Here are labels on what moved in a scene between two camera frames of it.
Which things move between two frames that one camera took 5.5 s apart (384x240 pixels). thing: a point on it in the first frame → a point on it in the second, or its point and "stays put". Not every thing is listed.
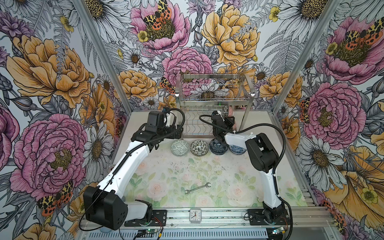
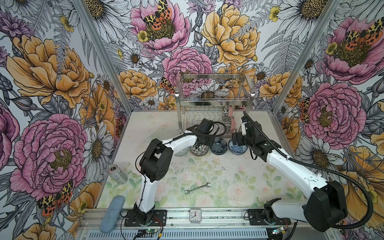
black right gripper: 231,121 → 240,135
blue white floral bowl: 236,150 stays put
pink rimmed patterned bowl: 230,111 stays put
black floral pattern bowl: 199,147 stays put
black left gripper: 176,136 → 210,142
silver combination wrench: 188,191 stays put
